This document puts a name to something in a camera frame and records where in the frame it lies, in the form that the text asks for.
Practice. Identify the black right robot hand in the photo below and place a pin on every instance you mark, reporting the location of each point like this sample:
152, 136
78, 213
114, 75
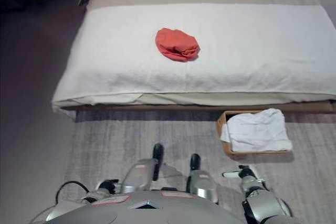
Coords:
240, 173

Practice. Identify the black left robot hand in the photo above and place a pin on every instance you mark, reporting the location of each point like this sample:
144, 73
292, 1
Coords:
109, 185

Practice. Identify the orange-red cloth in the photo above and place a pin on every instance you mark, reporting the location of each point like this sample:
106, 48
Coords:
175, 43

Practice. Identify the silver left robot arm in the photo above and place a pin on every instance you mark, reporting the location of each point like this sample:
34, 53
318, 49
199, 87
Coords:
78, 204

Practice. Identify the woven wicker basket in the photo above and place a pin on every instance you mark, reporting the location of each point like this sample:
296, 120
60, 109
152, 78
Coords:
225, 140

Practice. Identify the white bed blanket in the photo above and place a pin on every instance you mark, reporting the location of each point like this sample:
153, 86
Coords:
199, 58

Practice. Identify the silver right robot leg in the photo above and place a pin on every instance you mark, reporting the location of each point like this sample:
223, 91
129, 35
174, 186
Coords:
200, 182

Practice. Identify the grey floor rug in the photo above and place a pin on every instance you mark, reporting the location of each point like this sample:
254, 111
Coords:
105, 142

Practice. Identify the white crumpled cloth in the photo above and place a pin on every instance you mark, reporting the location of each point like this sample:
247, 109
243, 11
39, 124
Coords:
256, 132

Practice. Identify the silver robot torso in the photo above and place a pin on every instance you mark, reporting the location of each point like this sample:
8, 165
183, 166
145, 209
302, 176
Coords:
147, 208

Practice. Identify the wooden bed frame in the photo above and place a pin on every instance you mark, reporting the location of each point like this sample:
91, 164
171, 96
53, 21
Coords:
183, 107

